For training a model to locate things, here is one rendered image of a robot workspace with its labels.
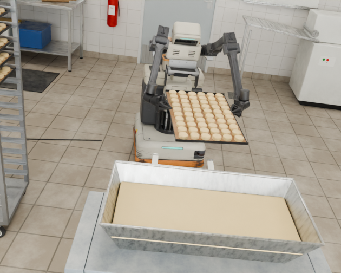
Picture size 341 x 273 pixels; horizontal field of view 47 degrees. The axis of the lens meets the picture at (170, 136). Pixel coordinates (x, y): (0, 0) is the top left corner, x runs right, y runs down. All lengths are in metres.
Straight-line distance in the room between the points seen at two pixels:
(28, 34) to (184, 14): 2.22
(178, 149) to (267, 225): 2.38
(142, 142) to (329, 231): 1.68
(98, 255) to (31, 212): 2.03
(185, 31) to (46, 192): 1.66
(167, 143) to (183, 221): 2.39
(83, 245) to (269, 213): 0.54
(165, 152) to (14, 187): 1.26
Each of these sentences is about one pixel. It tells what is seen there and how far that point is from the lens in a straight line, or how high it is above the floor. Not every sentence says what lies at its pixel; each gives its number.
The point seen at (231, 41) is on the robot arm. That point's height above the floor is 1.32.
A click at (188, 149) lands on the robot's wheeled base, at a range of 3.47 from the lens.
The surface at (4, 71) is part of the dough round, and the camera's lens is 2.63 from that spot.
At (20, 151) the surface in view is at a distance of 3.02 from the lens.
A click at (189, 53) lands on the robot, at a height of 1.09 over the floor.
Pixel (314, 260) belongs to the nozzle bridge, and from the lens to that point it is 1.24.
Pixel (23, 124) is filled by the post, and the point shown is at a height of 0.64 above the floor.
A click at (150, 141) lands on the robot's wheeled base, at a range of 3.44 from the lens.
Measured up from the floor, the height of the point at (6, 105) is 0.77.
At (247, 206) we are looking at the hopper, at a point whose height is 1.27.
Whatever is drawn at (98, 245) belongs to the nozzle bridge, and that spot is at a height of 1.18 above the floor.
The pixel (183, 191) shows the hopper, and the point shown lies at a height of 1.27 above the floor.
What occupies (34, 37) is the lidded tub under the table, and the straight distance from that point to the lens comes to 5.85.
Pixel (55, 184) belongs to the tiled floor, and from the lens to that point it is 3.35.
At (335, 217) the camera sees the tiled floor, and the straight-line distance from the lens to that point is 3.58.
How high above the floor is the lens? 1.97
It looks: 28 degrees down
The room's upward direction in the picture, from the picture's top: 7 degrees clockwise
